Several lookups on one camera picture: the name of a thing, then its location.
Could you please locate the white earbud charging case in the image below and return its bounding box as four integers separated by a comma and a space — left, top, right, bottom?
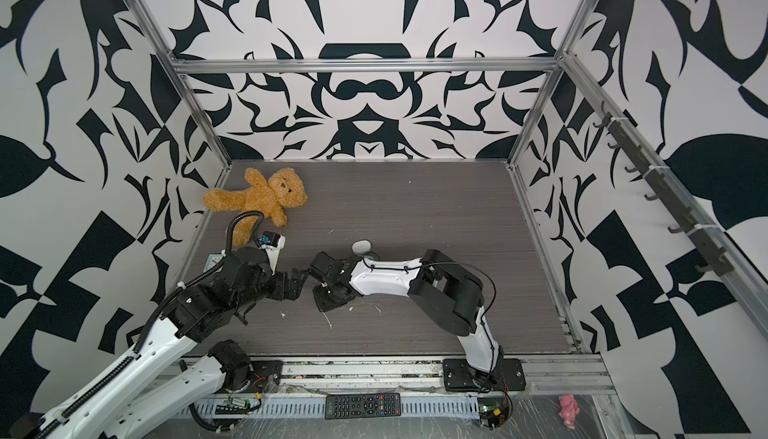
351, 240, 372, 256

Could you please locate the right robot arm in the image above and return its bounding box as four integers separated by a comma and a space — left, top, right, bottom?
307, 249, 503, 376

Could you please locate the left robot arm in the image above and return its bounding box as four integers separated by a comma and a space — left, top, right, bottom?
10, 247, 306, 438

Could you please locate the green alarm clock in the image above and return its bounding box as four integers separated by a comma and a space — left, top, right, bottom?
203, 253, 225, 271

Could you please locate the brown teddy bear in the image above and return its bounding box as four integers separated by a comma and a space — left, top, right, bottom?
202, 168, 308, 227

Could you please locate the black remote control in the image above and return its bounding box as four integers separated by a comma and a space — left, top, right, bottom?
324, 393, 403, 420

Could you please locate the circuit board left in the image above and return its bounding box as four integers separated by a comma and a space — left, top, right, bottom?
215, 394, 262, 415

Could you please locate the green circuit board right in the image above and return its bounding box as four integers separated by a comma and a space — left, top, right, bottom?
479, 403, 512, 430

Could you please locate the pink small toy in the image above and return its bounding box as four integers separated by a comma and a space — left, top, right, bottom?
558, 394, 581, 430

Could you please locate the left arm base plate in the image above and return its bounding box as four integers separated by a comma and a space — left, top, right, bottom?
243, 360, 283, 394

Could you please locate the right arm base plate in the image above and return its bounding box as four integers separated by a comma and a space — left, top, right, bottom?
442, 358, 527, 393

